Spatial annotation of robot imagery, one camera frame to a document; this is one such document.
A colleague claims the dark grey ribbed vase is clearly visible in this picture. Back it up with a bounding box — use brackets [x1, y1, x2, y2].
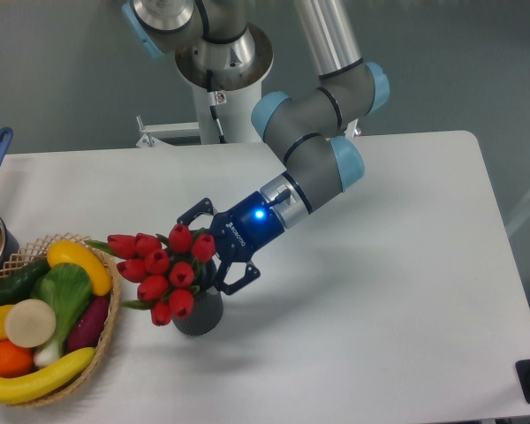
[172, 261, 223, 337]

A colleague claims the red tulip bouquet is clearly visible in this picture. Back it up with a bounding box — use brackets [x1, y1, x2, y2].
[87, 223, 216, 326]

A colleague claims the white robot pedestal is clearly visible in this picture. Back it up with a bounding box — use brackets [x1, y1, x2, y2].
[136, 80, 262, 148]

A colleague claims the blue Robotiq gripper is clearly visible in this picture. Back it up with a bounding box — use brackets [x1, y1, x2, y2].
[177, 192, 284, 295]

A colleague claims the beige round slice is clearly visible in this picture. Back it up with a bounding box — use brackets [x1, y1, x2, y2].
[4, 299, 57, 348]

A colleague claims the green bok choy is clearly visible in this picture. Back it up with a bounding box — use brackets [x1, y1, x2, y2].
[31, 263, 92, 369]

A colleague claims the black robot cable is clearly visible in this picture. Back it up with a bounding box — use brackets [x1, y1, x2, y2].
[205, 69, 227, 144]

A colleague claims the yellow banana front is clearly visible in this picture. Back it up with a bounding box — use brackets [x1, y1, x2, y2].
[0, 347, 95, 405]

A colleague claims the purple sweet potato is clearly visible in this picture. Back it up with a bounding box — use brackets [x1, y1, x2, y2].
[66, 297, 110, 352]

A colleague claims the woven wicker basket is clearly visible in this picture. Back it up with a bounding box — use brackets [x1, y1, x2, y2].
[0, 233, 121, 407]

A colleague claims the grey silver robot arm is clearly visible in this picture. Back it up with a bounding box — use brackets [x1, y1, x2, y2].
[122, 1, 390, 295]

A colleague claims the green cucumber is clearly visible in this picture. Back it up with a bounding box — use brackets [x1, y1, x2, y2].
[0, 258, 50, 306]

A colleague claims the orange fruit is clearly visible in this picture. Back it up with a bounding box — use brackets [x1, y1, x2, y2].
[0, 340, 34, 378]

